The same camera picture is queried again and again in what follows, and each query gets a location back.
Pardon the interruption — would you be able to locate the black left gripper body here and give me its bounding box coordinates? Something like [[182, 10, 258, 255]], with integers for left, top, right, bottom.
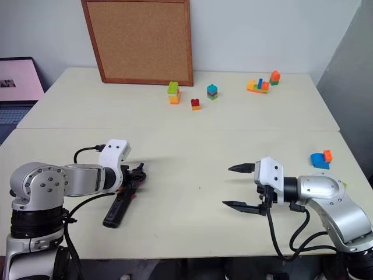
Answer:
[[120, 164, 132, 191]]

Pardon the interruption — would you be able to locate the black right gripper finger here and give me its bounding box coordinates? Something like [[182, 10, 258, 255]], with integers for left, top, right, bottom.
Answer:
[[227, 162, 256, 175], [221, 200, 268, 216]]

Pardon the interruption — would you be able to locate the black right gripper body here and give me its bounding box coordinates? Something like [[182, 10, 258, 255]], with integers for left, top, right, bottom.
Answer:
[[255, 182, 277, 217]]

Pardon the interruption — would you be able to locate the blue toy block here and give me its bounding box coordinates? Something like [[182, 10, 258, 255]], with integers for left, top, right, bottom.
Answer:
[[310, 152, 332, 170]]

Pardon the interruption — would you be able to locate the teal multicolour block stack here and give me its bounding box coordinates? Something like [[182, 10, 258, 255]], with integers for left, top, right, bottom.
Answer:
[[206, 83, 220, 102]]

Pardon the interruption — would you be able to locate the green white orange block stack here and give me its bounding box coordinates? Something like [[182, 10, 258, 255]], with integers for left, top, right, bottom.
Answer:
[[167, 81, 181, 106]]

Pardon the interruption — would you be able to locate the wood-framed cork board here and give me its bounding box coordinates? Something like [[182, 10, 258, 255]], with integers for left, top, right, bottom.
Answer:
[[80, 0, 195, 87]]

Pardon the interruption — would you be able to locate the grey partition panel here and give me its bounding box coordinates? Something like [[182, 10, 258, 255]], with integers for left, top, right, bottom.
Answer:
[[316, 0, 373, 189]]

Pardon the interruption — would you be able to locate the laptop with pink screen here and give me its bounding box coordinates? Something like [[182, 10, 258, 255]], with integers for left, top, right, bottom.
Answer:
[[0, 57, 46, 146]]

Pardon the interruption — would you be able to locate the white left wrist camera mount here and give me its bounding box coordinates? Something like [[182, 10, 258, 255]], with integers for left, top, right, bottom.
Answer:
[[98, 139, 132, 192]]

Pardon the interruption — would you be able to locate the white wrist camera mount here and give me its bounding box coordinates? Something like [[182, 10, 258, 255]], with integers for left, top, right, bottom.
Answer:
[[98, 139, 132, 192], [254, 156, 285, 204]]

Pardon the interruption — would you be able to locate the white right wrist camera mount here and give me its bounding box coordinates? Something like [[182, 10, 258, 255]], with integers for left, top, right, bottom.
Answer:
[[254, 156, 285, 204]]

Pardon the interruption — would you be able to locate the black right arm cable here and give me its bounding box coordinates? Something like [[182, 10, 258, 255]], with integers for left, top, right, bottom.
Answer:
[[263, 203, 339, 262]]

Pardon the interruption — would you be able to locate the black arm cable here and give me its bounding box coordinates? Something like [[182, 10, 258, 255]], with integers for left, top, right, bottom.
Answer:
[[62, 144, 118, 280], [263, 203, 339, 262]]

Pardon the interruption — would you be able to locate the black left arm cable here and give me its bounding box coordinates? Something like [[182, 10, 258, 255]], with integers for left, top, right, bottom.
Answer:
[[62, 144, 118, 280]]

